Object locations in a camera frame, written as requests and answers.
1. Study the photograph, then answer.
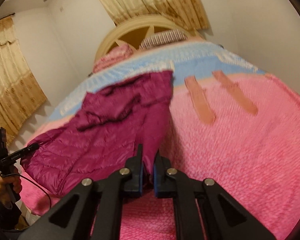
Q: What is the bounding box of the magenta puffer jacket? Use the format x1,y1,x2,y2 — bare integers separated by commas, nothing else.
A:
20,71,173,197

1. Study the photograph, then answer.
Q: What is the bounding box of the beige curtain on side wall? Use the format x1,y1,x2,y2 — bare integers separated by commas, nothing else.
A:
0,16,47,145

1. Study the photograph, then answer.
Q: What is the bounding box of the black cable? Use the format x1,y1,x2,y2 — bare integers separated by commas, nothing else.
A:
0,172,52,217

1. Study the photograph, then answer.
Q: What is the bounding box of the blue pink printed bedspread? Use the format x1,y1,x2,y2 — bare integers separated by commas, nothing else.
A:
30,39,300,239

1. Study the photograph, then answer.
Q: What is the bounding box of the folded pink floral blanket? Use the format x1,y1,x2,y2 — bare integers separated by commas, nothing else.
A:
92,44,134,74

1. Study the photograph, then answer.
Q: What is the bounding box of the striped pillow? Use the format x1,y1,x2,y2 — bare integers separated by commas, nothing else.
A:
139,29,188,50

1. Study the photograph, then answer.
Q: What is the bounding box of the person's left hand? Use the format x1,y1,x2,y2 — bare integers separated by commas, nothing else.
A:
0,167,23,210

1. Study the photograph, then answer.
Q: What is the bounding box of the cream arched wooden headboard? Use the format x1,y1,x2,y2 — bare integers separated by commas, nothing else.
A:
95,15,204,60

